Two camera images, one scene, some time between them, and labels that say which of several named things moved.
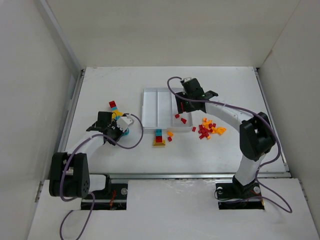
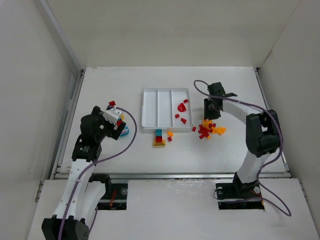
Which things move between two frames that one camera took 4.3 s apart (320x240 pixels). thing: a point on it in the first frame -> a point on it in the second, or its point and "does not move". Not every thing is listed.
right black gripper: [184, 106] -> [211, 109]
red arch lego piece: [182, 107] does not move
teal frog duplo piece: [126, 133] does not move
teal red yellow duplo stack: [159, 141] does not move
